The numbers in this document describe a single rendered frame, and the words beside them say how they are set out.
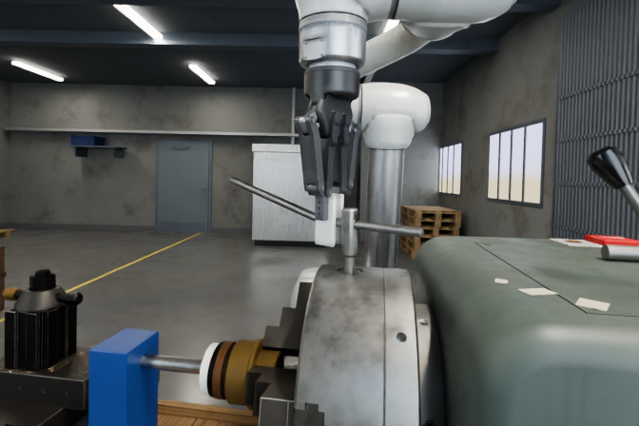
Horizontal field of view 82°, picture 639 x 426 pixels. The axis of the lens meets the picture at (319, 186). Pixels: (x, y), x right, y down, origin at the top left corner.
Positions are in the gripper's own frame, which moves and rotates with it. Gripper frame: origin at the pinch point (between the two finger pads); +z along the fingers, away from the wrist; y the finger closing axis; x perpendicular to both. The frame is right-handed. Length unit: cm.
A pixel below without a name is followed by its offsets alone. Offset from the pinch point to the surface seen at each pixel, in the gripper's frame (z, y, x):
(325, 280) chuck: 7.0, 4.1, 2.4
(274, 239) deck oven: 155, -486, -461
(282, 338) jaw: 17.9, 2.7, -6.0
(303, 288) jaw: 12.3, -3.1, -6.8
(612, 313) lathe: 3.9, 3.5, 31.0
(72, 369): 29, 17, -42
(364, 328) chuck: 10.0, 7.4, 9.9
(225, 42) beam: -176, -331, -417
